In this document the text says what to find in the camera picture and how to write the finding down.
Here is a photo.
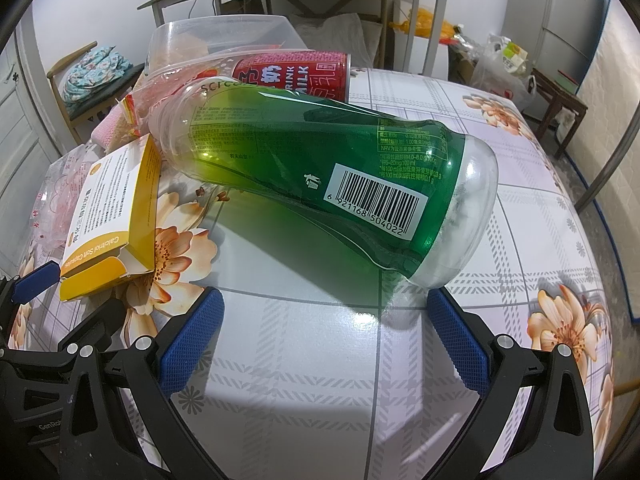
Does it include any floral blanket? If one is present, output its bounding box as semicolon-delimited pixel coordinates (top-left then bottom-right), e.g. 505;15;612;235
62;46;134;107

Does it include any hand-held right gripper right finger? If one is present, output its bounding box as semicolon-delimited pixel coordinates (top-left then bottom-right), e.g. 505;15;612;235
426;287;597;480

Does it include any white cabinet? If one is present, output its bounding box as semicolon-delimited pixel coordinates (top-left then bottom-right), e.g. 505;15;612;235
385;30;451;81

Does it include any white plastic bag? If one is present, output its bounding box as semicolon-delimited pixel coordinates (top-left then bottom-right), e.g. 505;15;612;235
472;35;539;112

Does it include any clear plastic container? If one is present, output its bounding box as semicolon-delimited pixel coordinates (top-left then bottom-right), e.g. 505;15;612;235
145;16;307;82

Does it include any red milk can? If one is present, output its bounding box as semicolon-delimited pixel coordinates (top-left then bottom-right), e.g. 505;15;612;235
231;50;353;103

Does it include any yellow medicine box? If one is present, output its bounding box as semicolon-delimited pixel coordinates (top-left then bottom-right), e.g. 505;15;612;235
59;134;163;302

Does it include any grey refrigerator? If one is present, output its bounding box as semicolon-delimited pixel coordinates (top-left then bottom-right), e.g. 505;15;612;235
537;0;617;69

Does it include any clear wrapper with pink print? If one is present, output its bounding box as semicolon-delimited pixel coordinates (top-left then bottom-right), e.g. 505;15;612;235
36;152;97;252

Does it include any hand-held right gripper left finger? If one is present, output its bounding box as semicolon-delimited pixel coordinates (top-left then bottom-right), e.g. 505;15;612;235
57;286;226;480

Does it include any white door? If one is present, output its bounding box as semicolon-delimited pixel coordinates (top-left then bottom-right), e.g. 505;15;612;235
0;25;57;243

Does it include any yellow plastic bag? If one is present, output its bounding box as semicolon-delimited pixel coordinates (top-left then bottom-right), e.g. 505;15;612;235
390;6;454;39

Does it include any flowered tablecloth table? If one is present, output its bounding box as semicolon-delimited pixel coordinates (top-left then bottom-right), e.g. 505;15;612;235
7;66;617;480

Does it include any dark wooden stool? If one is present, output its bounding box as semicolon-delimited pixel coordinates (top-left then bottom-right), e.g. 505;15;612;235
531;67;590;159

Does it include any white woven sack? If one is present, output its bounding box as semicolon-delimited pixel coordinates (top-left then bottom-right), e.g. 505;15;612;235
292;12;387;69

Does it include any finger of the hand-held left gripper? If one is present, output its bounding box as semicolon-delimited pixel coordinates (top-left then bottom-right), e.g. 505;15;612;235
56;300;126;361
0;261;62;321

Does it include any wooden chair with dark seat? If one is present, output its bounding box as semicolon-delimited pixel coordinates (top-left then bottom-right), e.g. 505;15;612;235
47;47;147;137

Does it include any green plastic bottle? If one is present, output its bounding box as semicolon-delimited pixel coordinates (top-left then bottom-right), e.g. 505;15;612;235
150;79;499;289

